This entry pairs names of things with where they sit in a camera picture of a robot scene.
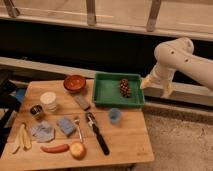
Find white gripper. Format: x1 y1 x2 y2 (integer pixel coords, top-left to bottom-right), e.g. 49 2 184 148
140 64 174 98

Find red yellow apple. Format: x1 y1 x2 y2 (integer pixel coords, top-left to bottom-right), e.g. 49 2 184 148
70 141 86 160

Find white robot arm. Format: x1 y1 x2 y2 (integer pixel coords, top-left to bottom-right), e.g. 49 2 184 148
140 37 213 98

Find blue plastic cup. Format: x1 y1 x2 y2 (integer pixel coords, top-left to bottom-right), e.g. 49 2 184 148
108 108 121 124

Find white paper cup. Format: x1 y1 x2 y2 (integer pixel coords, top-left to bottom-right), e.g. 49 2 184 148
40 92 57 112

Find dark grape bunch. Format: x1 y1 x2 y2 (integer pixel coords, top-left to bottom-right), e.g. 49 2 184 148
119 79 131 98

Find green plastic tray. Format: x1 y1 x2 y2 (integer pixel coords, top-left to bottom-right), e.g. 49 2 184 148
92 73 145 108

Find red bowl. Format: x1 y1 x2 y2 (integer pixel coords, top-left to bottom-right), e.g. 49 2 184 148
63 75 86 93

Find blue sponge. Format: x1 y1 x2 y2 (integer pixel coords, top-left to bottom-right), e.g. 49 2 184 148
57 117 76 137

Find red sausage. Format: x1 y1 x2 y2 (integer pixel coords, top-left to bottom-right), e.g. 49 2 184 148
40 144 69 153

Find light blue cloth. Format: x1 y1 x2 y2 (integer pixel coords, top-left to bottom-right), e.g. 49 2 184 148
30 121 55 143

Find black chair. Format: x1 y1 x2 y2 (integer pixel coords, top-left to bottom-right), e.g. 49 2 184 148
0 69 21 156

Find black handled knife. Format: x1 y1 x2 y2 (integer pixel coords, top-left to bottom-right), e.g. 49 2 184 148
85 112 110 155

